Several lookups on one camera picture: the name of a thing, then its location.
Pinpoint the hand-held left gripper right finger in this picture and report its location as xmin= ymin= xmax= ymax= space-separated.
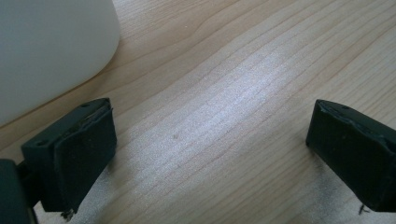
xmin=305 ymin=99 xmax=396 ymax=214

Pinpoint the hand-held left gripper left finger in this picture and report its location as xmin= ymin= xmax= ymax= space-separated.
xmin=21 ymin=97 xmax=118 ymax=216

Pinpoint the white plastic bin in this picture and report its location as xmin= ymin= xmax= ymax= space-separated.
xmin=0 ymin=0 xmax=121 ymax=127

